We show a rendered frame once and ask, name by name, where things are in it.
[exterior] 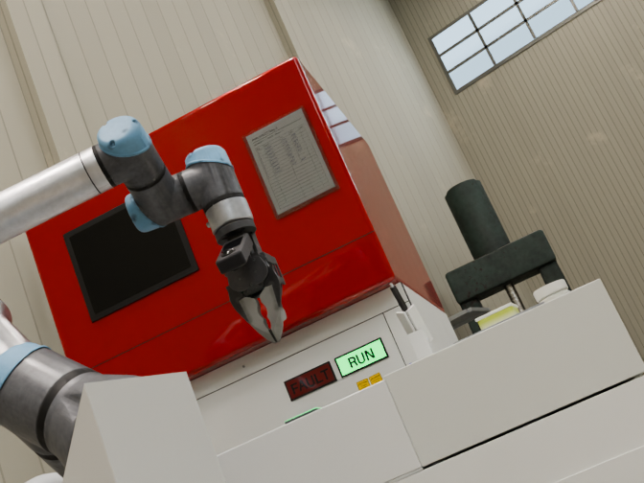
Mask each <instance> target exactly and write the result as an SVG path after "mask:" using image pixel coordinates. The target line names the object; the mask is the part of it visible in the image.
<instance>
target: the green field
mask: <svg viewBox="0 0 644 483"><path fill-rule="evenodd" d="M383 357H386V353H385V352H384V349H383V347H382V345H381V342H380V340H377V341H375V342H373V343H371V344H368V345H366V346H364V347H362V348H360V349H358V350H356V351H353V352H351V353H349V354H348V355H346V356H342V357H340V358H338V359H337V360H336V361H337V364H338V366H339V369H340V371H341V373H342V376H344V375H347V374H349V373H351V372H353V371H355V370H356V369H359V368H361V367H363V366H365V365H367V364H370V363H372V362H374V361H376V360H378V359H380V358H383Z"/></svg>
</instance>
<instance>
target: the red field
mask: <svg viewBox="0 0 644 483"><path fill-rule="evenodd" d="M332 380H334V375H333V373H332V370H331V368H330V366H329V363H327V364H325V365H323V366H321V367H319V368H316V369H314V370H312V371H310V372H308V373H306V374H304V375H302V376H300V377H298V378H296V379H292V380H290V381H288V382H286V385H287V389H288V392H289V394H290V396H291V398H292V399H294V398H296V397H298V396H300V395H303V394H305V393H307V392H309V391H311V390H313V389H315V388H317V387H319V386H321V385H324V384H326V383H328V382H330V381H332Z"/></svg>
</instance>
